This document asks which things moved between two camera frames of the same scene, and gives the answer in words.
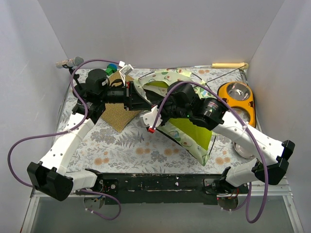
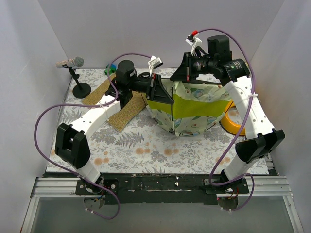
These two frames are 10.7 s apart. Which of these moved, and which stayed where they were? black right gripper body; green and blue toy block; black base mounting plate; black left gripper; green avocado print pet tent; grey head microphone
Moved: green avocado print pet tent; black left gripper; black right gripper body
Stayed: grey head microphone; black base mounting plate; green and blue toy block
